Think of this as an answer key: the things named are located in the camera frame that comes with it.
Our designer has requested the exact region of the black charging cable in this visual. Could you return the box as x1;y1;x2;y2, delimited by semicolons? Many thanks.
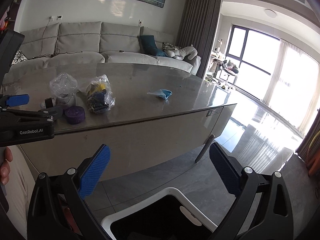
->
32;17;83;58

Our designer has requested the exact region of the white plush toy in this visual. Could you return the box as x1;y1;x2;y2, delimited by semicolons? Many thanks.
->
165;46;197;60

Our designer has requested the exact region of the clear bag of blue yellow items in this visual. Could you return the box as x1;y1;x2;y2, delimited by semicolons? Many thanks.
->
86;74;115;114

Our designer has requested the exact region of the white trash bin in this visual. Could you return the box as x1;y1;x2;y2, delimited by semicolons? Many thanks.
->
101;187;217;239

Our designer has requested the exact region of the grey stone coffee table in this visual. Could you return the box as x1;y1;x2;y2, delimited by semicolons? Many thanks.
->
3;63;236;180

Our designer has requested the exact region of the brown right curtain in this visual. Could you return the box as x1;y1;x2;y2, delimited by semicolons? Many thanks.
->
296;111;320;177

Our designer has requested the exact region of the sheer white curtain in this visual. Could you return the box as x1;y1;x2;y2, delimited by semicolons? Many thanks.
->
262;40;319;135

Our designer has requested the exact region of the purple round lid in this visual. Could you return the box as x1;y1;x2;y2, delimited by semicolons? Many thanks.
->
65;106;86;125

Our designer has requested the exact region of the small blue wrapper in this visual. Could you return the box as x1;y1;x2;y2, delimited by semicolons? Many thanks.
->
147;89;172;100

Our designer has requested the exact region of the grey sectional sofa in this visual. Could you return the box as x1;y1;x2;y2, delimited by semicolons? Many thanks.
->
10;22;201;78

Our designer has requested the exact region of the grey curtain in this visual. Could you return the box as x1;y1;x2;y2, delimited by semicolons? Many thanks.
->
176;0;222;78

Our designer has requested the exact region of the person's left hand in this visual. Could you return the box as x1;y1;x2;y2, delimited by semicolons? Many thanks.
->
1;147;13;185

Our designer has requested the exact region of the floral pillow right sofa end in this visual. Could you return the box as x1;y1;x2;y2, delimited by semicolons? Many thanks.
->
163;42;181;53

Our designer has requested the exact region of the teal cushion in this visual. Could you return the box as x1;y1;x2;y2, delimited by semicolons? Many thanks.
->
139;35;167;57

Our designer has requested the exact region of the white chair with clutter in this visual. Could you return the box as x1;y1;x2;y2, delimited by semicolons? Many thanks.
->
208;39;239;90

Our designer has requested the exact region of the clear plastic bag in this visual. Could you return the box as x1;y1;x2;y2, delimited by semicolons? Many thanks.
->
49;73;78;97

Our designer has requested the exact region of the black white patterned pillow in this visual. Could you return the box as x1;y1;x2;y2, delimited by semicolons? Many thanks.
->
11;50;28;65

